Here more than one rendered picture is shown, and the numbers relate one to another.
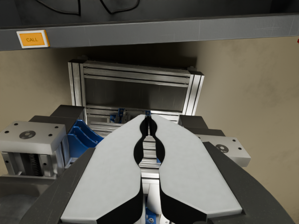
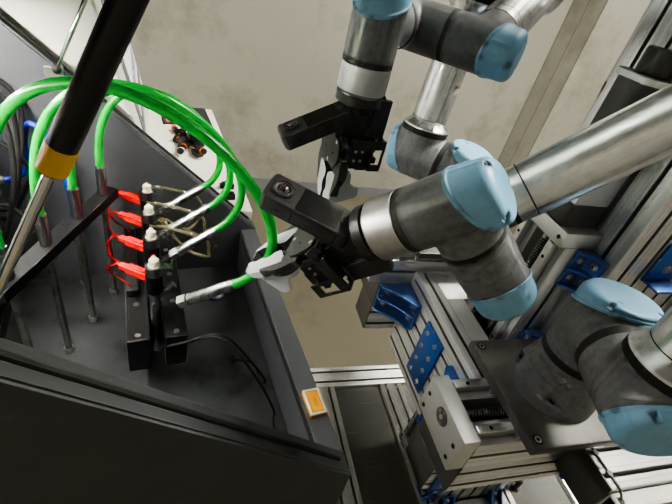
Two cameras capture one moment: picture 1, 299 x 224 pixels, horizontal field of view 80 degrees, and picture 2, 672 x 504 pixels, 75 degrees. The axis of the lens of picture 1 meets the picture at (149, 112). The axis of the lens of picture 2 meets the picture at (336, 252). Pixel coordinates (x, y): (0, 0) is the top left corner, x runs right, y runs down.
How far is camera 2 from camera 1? 0.70 m
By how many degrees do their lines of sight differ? 45
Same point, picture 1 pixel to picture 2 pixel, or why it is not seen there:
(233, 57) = not seen: hidden behind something
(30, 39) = (315, 402)
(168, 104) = (374, 410)
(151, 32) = (278, 310)
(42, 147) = (442, 383)
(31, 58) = not seen: outside the picture
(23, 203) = (518, 370)
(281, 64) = not seen: hidden behind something
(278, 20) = (248, 241)
